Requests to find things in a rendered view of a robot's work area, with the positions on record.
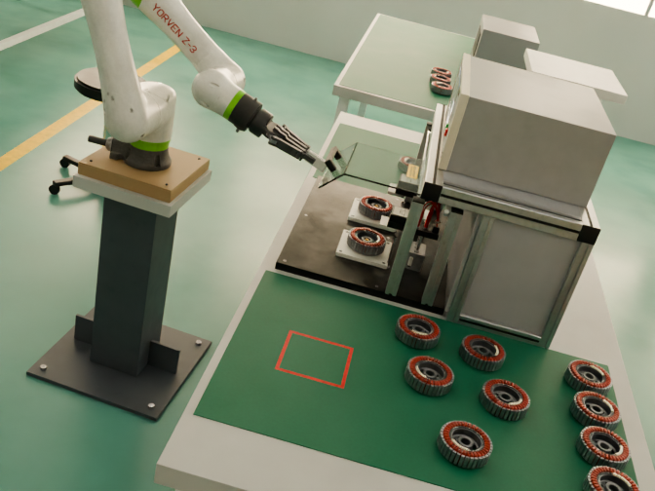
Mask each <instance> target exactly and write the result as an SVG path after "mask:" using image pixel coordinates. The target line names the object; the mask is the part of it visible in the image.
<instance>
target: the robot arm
mask: <svg viewBox="0 0 655 491"><path fill-rule="evenodd" d="M80 1H81V4H82V7H83V10H84V14H85V17H86V20H87V24H88V27H89V30H90V34H91V38H92V42H93V46H94V51H95V56H96V65H97V70H98V76H99V81H100V88H101V95H102V104H103V116H104V124H105V127H106V129H107V131H108V132H109V134H110V135H111V136H112V137H108V138H107V139H104V138H101V137H97V136H93V135H89V137H88V141H89V142H91V143H95V144H99V145H103V146H105V148H106V150H108V151H110V155H109V159H113V160H123V161H124V162H125V163H126V164H127V165H128V166H130V167H132V168H135V169H138V170H147V171H159V170H166V169H168V168H169V167H170V166H171V164H172V158H171V156H170V153H169V145H170V142H171V139H172V133H173V119H174V112H175V104H176V93H175V91H174V89H173V88H171V87H170V86H168V85H165V84H162V83H158V82H141V83H140V82H139V79H138V76H137V72H136V69H135V62H134V58H133V54H132V50H131V45H130V40H129V35H128V30H127V26H126V20H125V14H124V7H123V0H80ZM131 1H132V2H133V3H134V4H135V5H136V6H137V7H138V8H139V9H140V10H141V11H142V12H143V13H144V14H145V15H146V16H147V17H148V18H149V19H150V20H151V21H153V22H154V23H155V24H156V25H157V26H158V27H159V28H160V29H161V30H162V31H163V32H164V33H165V34H166V35H167V36H168V37H169V38H170V39H171V40H172V41H173V42H174V44H175V45H176V46H177V47H178V48H179V49H180V50H181V51H182V53H183V54H184V55H185V56H186V57H187V59H188V60H189V61H190V62H191V63H192V65H193V66H194V67H195V68H196V70H197V71H198V72H199V73H198V74H197V75H196V77H195V78H194V80H193V82H192V88H191V90H192V94H193V97H194V99H195V100H196V102H197V103H198V104H199V105H201V106H202V107H204V108H207V109H209V110H211V111H213V112H215V113H217V114H218V115H220V116H222V117H223V118H225V119H226V120H227V121H229V122H230V123H232V124H233V125H234V126H235V127H236V128H237V129H236V130H235V132H239V131H242V132H245V131H246V130H247V129H249V132H251V133H252V134H254V135H255V136H257V137H261V136H262V135H264V136H265V137H266V138H268V139H269V141H268V144H269V145H272V146H274V147H277V148H278V149H280V150H282V151H284V152H286V153H287V154H289V155H291V156H293V157H294V158H295V159H297V160H299V161H301V160H302V159H303V160H305V161H306V162H307V163H309V164H310V165H312V166H313V167H315V168H316V169H318V170H319V171H321V172H324V171H325V169H326V168H327V166H326V164H325V160H324V159H323V158H321V157H320V156H319V155H317V154H316V153H314V152H313V151H311V150H310V147H311V146H310V145H308V144H307V143H306V142H305V141H303V140H302V139H301V138H300V137H299V136H297V135H296V134H295V133H294V132H292V131H291V130H290V129H289V128H288V126H287V125H285V124H283V125H282V126H280V125H279V124H277V123H275V122H273V121H272V119H273V117H274V116H273V114H271V113H270V112H268V111H267V110H265V109H261V108H262V103H261V102H259V101H258V100H257V97H256V98H254V97H252V96H251V95H249V94H247V93H246V92H244V87H245V84H246V77H245V74H244V72H243V70H242V69H241V67H240V66H239V65H237V64H236V63H235V62H234V61H233V60H232V59H231V58H230V57H229V56H228V55H227V54H226V53H225V52H223V51H222V50H221V49H220V48H219V47H218V46H217V45H216V43H215V42H214V41H213V40H212V39H211V37H210V36H209V35H208V34H207V33H206V32H205V31H204V29H203V28H202V27H201V26H200V25H199V23H198V22H197V21H195V19H194V18H193V17H192V15H191V14H190V13H189V12H188V10H187V9H186V7H185V6H184V5H183V3H182V2H181V0H131ZM299 158H300V159H299Z"/></svg>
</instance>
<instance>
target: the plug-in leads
mask: <svg viewBox="0 0 655 491"><path fill-rule="evenodd" d="M428 203H432V204H429V205H432V207H431V208H430V211H429V213H428V215H427V218H426V221H425V225H424V228H425V229H428V225H429V223H430V220H431V218H432V215H433V211H434V208H435V209H436V212H437V220H435V222H436V223H437V224H434V226H433V230H432V232H433V233H436V234H438V233H439V231H440V225H438V224H441V222H440V221H439V218H440V210H441V204H439V203H438V206H437V203H434V202H432V201H430V202H427V203H426V204H425V205H424V207H425V206H426V205H427V204H428ZM429 205H427V207H428V206H429ZM424 207H423V209H422V212H421V216H420V219H419V222H418V225H417V228H419V227H420V223H421V221H422V218H423V214H424V211H425V209H426V208H424Z"/></svg>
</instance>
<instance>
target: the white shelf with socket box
mask: <svg viewBox="0 0 655 491"><path fill-rule="evenodd" d="M523 57H524V61H525V66H526V70H527V71H530V72H534V73H538V74H542V75H545V76H549V77H553V78H557V79H561V80H563V81H567V82H571V83H575V84H579V85H583V86H586V87H590V88H594V90H595V92H596V94H597V97H598V99H599V101H600V103H601V102H602V100H607V101H611V102H615V103H619V104H622V105H624V104H625V102H626V100H627V98H628V96H627V94H626V93H625V91H624V89H623V88H622V86H621V84H620V83H619V81H618V80H617V78H616V76H615V75H614V73H613V71H612V70H609V69H605V68H601V67H597V66H593V65H589V64H587V63H583V62H579V61H575V60H571V59H567V58H564V57H557V56H553V55H549V54H545V53H542V52H538V51H534V50H530V49H526V50H525V53H524V56H523Z"/></svg>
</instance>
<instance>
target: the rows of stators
mask: <svg viewBox="0 0 655 491"><path fill-rule="evenodd" d="M564 378H565V379H566V382H567V383H568V384H569V385H570V386H571V387H572V388H573V389H574V390H576V391H577V392H579V393H577V394H576V395H575V396H574V398H573V400H572V402H571V404H570V411H571V414H573V417H575V419H576V420H577V421H578V422H579V423H581V424H582V425H583V426H585V427H586V428H584V429H583V430H582V431H581V433H580V434H579V436H578V438H577V441H576V447H577V450H578V451H579V453H580V455H581V456H582V457H583V458H584V459H585V460H586V461H588V463H590V464H592V465H593V466H594V467H593V468H591V469H590V471H589V472H588V474H587V476H586V478H585V480H584V483H583V489H584V491H640V489H639V488H638V486H637V485H636V483H635V482H634V481H633V480H632V479H631V478H630V477H628V476H627V475H626V474H625V475H624V473H623V472H621V470H623V469H624V468H625V466H626V465H627V464H628V462H629V460H630V458H631V449H630V447H629V445H628V444H627V442H625V440H624V439H623V438H622V437H620V436H618V435H617V434H615V433H614V432H613V431H614V430H615V429H616V427H617V426H618V424H619V422H620V420H621V417H622V415H621V411H620V409H619V408H618V407H617V405H615V403H614V402H613V401H611V400H610V399H609V398H607V397H605V396H607V395H608V393H609V391H610V389H611V387H612V384H613V380H612V378H611V376H610V375H609V374H608V373H607V372H606V371H605V370H604V369H603V368H602V367H600V366H597V364H595V365H594V363H593V362H590V361H586V360H581V359H577V360H573V361H572V362H571V363H570V364H569V365H568V366H567V369H566V371H565V373H564ZM586 406H589V407H588V408H587V407H586ZM611 451H612V452H613V454H614V455H612V454H611Z"/></svg>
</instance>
